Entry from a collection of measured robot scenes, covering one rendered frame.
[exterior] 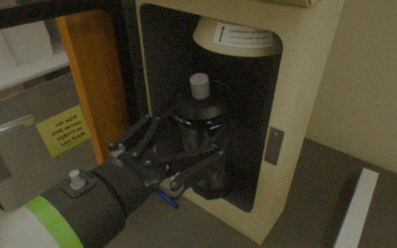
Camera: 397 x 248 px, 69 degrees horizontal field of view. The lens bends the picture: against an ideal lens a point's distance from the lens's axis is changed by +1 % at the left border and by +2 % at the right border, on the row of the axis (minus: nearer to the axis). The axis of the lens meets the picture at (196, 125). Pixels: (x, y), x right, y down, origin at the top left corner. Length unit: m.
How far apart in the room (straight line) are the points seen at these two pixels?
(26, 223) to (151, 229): 0.37
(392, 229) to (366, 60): 0.39
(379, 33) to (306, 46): 0.44
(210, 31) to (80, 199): 0.30
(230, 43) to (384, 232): 0.53
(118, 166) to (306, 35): 0.27
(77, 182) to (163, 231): 0.35
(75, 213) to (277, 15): 0.32
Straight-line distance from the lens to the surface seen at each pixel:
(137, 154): 0.41
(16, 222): 0.34
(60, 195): 0.34
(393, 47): 0.81
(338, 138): 0.94
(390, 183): 0.88
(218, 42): 0.45
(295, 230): 0.69
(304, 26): 0.37
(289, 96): 0.41
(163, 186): 0.38
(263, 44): 0.45
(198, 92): 0.43
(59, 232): 0.33
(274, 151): 0.46
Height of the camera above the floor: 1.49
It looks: 37 degrees down
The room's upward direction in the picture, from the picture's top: straight up
